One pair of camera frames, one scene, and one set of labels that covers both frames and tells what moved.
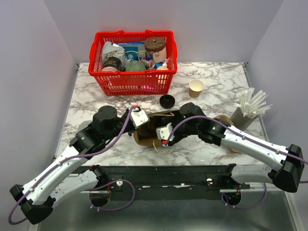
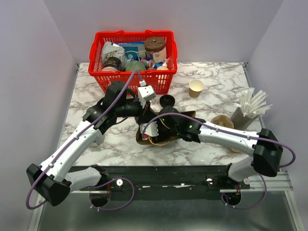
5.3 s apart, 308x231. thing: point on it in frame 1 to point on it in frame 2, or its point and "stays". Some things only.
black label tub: [113, 61] stays
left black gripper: [126, 113] to [147, 114]
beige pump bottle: [164, 66] stays
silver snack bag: [109, 49] stays
